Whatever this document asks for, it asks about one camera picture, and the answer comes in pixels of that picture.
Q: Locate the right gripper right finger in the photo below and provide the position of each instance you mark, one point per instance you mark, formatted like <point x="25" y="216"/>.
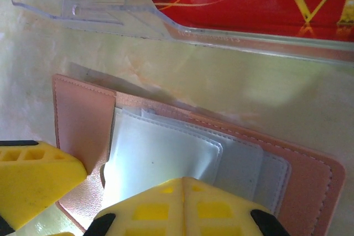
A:
<point x="182" y="208"/>

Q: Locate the red and blue packets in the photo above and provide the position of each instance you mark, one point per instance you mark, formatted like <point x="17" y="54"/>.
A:
<point x="110" y="12"/>

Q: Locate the red VIP card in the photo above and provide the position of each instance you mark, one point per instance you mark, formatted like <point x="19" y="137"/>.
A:
<point x="235" y="4"/>

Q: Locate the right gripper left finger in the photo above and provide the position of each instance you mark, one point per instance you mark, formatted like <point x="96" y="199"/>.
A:
<point x="36" y="180"/>

